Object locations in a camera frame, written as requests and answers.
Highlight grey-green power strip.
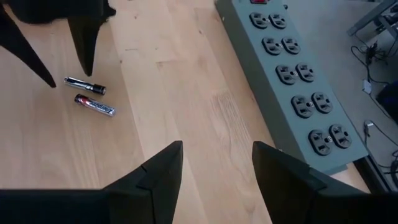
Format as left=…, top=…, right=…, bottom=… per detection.
left=214, top=0, right=370, bottom=175

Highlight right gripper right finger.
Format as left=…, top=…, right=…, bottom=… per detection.
left=252, top=141, right=328, bottom=224

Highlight thin cable with grey plug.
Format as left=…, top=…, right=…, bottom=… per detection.
left=363, top=119, right=398, bottom=150

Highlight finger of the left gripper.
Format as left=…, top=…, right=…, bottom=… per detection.
left=0, top=4, right=57, bottom=88
left=67, top=17, right=105, bottom=77

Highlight dark blue floor box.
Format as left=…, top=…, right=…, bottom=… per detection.
left=375, top=80, right=398, bottom=123

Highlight tangled black floor cables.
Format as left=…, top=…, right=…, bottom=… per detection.
left=350, top=30, right=398, bottom=85

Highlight coiled black floor cable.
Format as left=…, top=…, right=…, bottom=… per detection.
left=388, top=149, right=398, bottom=187

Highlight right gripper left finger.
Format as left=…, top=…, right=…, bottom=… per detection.
left=103, top=140, right=183, bottom=224

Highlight grey metal desk leg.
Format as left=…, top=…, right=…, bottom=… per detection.
left=346, top=0, right=398, bottom=37

